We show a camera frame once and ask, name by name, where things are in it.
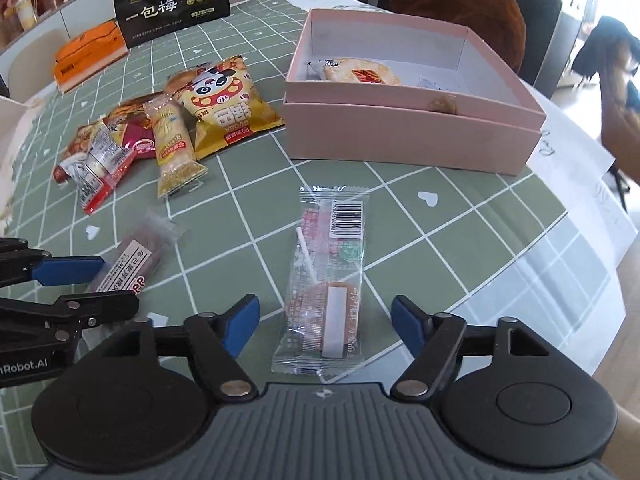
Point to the dark brown bar packet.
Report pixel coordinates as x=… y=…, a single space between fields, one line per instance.
x=140 y=252

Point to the dark chair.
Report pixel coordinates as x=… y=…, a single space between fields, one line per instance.
x=545 y=35

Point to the small clear candy wrapper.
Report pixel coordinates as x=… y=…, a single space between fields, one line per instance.
x=427 y=84

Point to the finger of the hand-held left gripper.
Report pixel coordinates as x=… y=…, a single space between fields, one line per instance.
x=65 y=268
x=100 y=306

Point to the black plum gift box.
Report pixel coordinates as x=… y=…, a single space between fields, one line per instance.
x=170 y=10

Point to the brown wooden chair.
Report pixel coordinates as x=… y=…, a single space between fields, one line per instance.
x=617 y=125

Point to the red and white snack packet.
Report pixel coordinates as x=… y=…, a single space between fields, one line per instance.
x=107 y=160

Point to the black jacket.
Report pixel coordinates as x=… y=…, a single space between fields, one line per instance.
x=607 y=45

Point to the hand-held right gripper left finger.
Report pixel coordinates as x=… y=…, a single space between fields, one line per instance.
x=242 y=316

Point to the pink cardboard box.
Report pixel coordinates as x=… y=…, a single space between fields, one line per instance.
x=400 y=135

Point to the orange box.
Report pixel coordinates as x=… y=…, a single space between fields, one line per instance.
x=85 y=57

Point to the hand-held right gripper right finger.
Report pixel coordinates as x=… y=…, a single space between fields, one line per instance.
x=405 y=317

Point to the clear lollipop packet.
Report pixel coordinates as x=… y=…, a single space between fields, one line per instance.
x=320 y=310

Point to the rice cracker packet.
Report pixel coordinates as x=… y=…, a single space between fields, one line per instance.
x=360 y=72

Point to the maroon foil snack packet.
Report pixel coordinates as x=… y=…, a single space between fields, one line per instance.
x=140 y=137

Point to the brown plush cushion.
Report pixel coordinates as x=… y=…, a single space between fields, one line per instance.
x=460 y=0

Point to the yellow panda snack packet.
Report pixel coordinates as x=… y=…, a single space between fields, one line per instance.
x=225 y=110

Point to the row of colourful packages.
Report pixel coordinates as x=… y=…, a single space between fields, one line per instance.
x=25 y=10

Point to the yellow bar packet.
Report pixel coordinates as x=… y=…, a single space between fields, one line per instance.
x=172 y=150

